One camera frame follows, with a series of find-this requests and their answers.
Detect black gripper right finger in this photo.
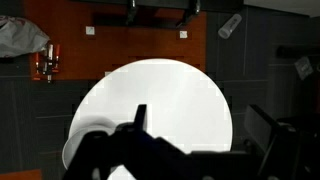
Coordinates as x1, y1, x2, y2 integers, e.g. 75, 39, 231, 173
244, 103, 320, 180

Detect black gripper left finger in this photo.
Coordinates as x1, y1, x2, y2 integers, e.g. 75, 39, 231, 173
62, 104, 188, 180

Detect grey printed label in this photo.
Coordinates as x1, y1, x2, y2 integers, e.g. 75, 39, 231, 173
294, 55, 315, 81

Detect orange black bar clamp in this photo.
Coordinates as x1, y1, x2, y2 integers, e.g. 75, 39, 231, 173
31, 42, 63, 84

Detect clear plastic cylinder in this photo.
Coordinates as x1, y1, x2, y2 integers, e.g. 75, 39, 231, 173
217, 13, 243, 40

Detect white plastic bag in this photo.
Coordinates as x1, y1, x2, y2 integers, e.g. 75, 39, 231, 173
0, 14, 51, 59

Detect black camera stand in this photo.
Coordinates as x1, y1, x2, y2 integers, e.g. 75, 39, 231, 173
92, 0, 202, 30

